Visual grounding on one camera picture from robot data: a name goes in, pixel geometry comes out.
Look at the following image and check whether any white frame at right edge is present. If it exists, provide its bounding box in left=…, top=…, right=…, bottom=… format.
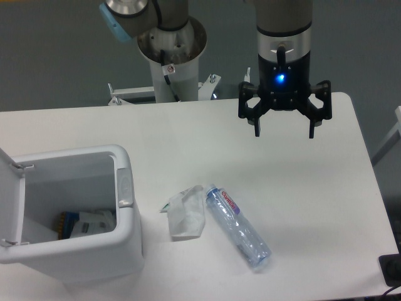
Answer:
left=370, top=106, right=400, bottom=166

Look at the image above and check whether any white metal base bracket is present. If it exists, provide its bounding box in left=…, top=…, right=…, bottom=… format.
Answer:
left=108, top=73, right=228, bottom=106

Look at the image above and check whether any black cable on pedestal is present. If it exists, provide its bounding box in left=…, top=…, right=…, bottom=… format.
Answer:
left=160, top=49, right=182, bottom=103

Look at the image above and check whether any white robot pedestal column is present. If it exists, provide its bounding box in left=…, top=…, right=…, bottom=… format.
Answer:
left=137, top=16, right=207, bottom=99

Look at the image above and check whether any black power box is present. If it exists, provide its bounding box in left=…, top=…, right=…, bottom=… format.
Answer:
left=378, top=253, right=400, bottom=287

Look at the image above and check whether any blue yellow packet in bin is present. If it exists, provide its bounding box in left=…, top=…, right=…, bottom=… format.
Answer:
left=56, top=211, right=80, bottom=240

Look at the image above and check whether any white trash can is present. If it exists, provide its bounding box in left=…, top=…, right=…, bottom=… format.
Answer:
left=1, top=145, right=144, bottom=282

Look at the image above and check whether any white paper trash in bin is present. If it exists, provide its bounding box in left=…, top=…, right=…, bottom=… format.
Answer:
left=70, top=210, right=117, bottom=238

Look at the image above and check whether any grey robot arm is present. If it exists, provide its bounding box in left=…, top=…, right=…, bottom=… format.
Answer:
left=100, top=1, right=332, bottom=134

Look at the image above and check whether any white plastic wrapper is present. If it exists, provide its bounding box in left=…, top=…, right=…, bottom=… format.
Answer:
left=160, top=185, right=206, bottom=241

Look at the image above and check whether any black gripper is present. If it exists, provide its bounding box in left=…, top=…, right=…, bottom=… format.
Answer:
left=238, top=53, right=332, bottom=139

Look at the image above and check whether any clear plastic water bottle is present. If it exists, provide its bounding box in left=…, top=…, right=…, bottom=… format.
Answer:
left=206, top=184, right=271, bottom=270

